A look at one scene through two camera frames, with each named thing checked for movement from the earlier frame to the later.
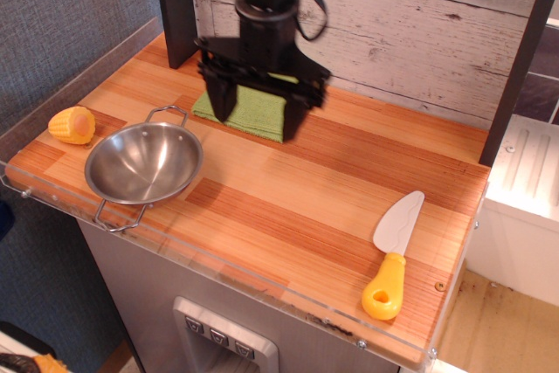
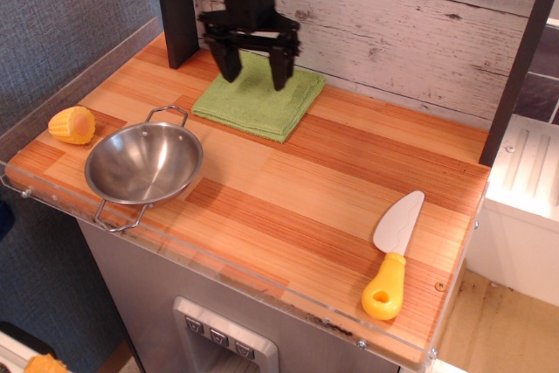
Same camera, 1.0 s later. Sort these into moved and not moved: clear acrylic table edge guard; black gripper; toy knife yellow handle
Moved: black gripper
Not moved: toy knife yellow handle; clear acrylic table edge guard
